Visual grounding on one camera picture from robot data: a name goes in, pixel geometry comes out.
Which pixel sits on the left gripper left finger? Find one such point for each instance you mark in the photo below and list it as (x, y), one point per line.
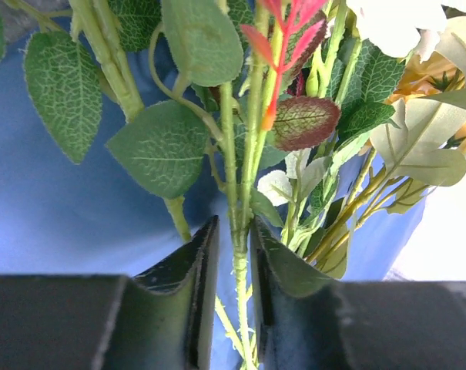
(160, 319)

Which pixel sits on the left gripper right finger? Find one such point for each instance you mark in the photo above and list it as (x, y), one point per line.
(307, 320)

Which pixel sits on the blue wrapping paper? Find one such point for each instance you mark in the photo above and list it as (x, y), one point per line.
(60, 217)

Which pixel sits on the artificial flower bouquet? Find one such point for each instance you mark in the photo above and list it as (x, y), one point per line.
(314, 115)

